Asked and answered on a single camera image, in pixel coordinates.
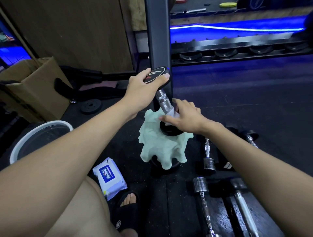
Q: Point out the person's left hand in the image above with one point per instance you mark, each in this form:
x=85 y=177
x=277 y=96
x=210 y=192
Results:
x=139 y=92

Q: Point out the black padded bench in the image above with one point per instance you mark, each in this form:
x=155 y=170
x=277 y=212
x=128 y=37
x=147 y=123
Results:
x=90 y=94

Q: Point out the light green cloth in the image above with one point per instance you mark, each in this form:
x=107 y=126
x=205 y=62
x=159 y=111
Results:
x=159 y=149

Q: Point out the person's right forearm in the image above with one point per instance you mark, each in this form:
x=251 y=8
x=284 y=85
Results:
x=264 y=175

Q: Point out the white rimmed basin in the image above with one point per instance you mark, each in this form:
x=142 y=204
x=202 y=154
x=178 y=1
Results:
x=36 y=139

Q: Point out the white wet wipe sheet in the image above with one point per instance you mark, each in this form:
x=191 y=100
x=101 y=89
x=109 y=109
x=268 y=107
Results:
x=175 y=114

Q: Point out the person's right hand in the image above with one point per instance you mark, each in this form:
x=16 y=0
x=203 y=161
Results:
x=190 y=119

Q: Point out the large chrome dumbbell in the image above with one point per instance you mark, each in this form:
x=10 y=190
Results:
x=200 y=184

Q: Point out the small black weight plate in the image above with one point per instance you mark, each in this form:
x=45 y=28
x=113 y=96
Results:
x=91 y=106

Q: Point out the person's left forearm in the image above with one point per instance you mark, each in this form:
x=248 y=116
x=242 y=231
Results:
x=61 y=166

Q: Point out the large black rubber weight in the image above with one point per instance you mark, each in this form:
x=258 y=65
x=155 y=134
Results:
x=309 y=29

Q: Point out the brown cardboard box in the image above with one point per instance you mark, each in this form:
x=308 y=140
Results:
x=44 y=95

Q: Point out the row of black bumper plates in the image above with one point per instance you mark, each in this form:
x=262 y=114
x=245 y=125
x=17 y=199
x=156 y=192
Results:
x=254 y=3

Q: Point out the glowing white light strip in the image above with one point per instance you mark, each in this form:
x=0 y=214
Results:
x=232 y=29

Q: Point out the dark metal rack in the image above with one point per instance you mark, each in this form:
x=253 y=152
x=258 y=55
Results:
x=220 y=45

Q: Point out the steel barbell bar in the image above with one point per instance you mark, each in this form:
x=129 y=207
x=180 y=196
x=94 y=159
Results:
x=195 y=10

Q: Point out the yellow weight plate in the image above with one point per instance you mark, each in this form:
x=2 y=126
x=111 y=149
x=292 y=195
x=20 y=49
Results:
x=228 y=5

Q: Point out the white blue wet wipes pack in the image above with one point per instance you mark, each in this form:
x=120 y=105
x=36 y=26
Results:
x=115 y=188

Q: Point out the small chrome dumbbell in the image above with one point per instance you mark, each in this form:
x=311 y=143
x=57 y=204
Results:
x=209 y=163

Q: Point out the person's left leg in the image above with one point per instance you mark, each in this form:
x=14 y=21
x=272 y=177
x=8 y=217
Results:
x=80 y=214

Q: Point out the black left sandal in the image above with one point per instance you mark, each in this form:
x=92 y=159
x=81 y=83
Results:
x=127 y=217

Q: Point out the thin wooden stick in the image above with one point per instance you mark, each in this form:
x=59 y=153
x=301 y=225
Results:
x=22 y=40

